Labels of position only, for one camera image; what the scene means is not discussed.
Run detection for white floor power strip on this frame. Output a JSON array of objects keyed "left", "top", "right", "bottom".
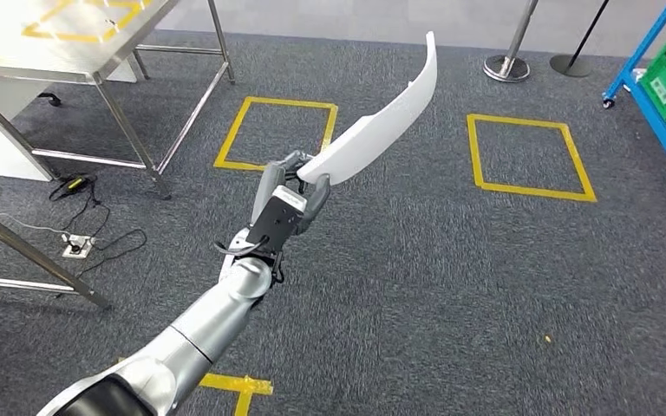
[{"left": 61, "top": 233, "right": 95, "bottom": 260}]

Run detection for chrome stanchion post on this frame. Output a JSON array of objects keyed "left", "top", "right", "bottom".
[{"left": 481, "top": 0, "right": 541, "bottom": 84}]

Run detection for yellow tape on workbench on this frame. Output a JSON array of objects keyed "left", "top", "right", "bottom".
[{"left": 21, "top": 0, "right": 146, "bottom": 45}]

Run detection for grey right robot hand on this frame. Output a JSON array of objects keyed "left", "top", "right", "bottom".
[{"left": 249, "top": 150, "right": 333, "bottom": 237}]

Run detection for black yellow power adapter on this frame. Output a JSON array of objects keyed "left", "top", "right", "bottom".
[{"left": 49, "top": 174, "right": 98, "bottom": 203}]

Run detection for blue steel shelf rack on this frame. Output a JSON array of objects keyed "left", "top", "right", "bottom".
[{"left": 601, "top": 0, "right": 666, "bottom": 257}]

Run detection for white curved shell part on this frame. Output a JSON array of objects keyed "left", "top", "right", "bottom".
[{"left": 297, "top": 30, "right": 440, "bottom": 187}]

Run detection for black stanchion post with base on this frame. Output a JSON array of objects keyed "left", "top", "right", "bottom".
[{"left": 549, "top": 0, "right": 613, "bottom": 79}]

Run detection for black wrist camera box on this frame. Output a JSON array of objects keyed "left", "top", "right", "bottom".
[{"left": 245, "top": 184, "right": 309, "bottom": 255}]

